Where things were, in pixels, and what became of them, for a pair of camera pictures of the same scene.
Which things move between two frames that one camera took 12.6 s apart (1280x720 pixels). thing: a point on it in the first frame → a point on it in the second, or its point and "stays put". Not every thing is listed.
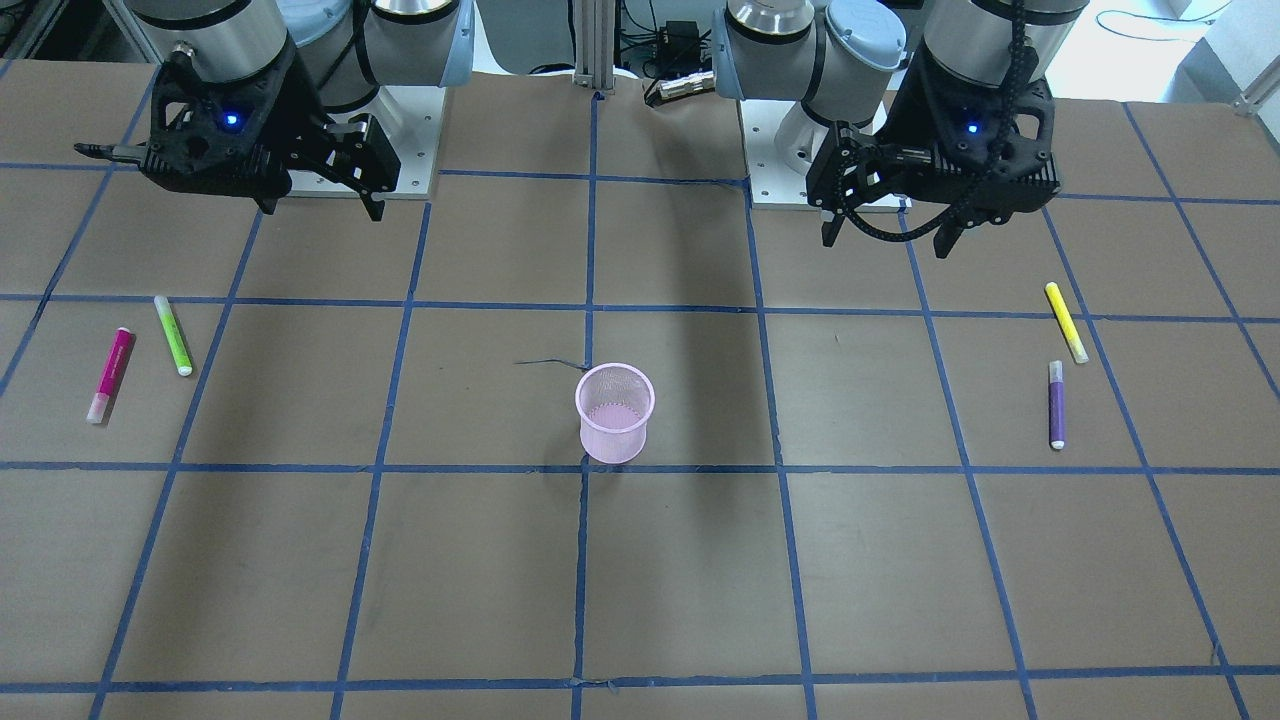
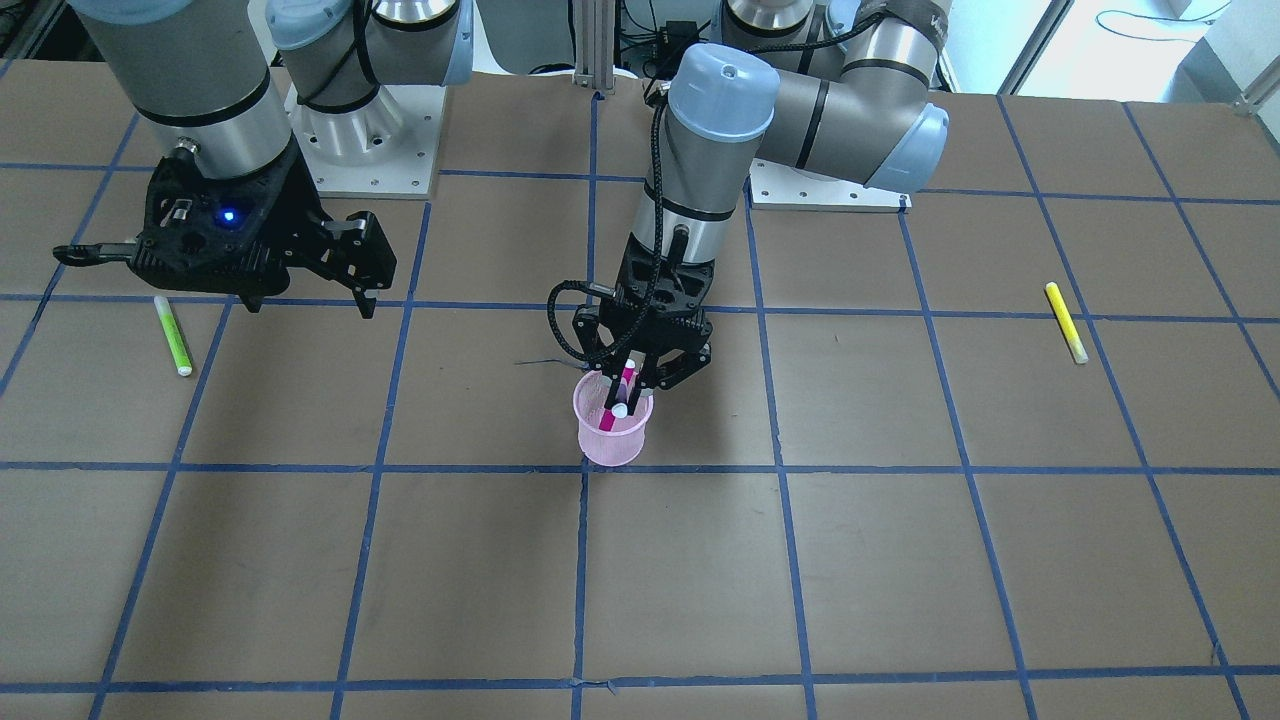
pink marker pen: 115,369 → 609,417
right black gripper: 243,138 → 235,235
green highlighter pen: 174,336 stays put
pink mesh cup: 615,402 stays put
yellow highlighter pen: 1075,342 stays put
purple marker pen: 1056,404 → 620,409
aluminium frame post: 594,43 stays put
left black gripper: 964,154 → 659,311
